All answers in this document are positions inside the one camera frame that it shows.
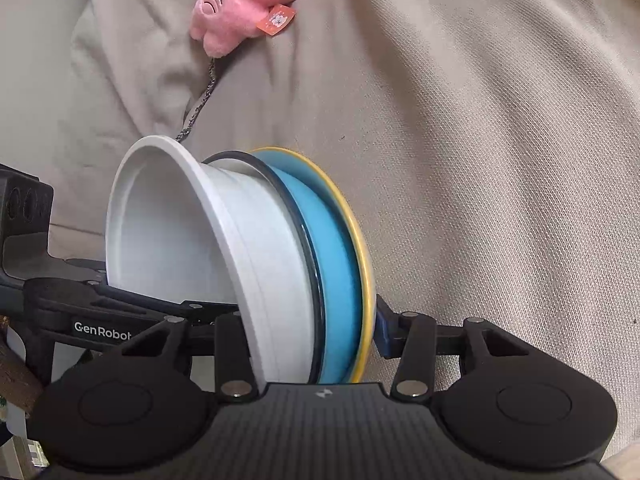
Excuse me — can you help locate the blue enamel bowl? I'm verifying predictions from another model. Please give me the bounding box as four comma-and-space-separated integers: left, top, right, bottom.
205, 148, 374, 384

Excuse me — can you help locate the white plastic takeaway bowl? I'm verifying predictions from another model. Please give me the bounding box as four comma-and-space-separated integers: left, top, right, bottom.
105, 136, 324, 384

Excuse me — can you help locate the braided grey keychain cord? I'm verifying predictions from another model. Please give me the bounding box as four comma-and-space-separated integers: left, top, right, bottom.
174, 56, 220, 142

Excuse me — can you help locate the beige cloth cover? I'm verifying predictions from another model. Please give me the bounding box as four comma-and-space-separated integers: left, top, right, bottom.
1, 0, 639, 453

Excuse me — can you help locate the white bowl with yellow rim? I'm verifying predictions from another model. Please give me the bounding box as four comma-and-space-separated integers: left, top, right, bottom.
253, 148, 376, 384

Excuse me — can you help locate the orange toy tag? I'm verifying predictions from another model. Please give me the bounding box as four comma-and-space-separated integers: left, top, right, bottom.
256, 3, 296, 37

